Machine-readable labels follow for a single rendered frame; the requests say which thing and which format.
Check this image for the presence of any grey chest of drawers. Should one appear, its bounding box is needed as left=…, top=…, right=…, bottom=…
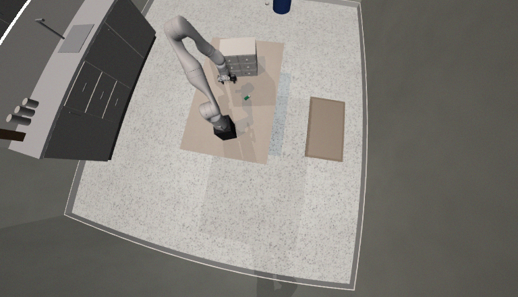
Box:
left=219, top=37, right=258, bottom=75

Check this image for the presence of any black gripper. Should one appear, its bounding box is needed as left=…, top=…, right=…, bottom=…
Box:
left=228, top=72, right=237, bottom=84

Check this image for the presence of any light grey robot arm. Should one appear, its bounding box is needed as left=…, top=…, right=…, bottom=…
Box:
left=164, top=16, right=230, bottom=131

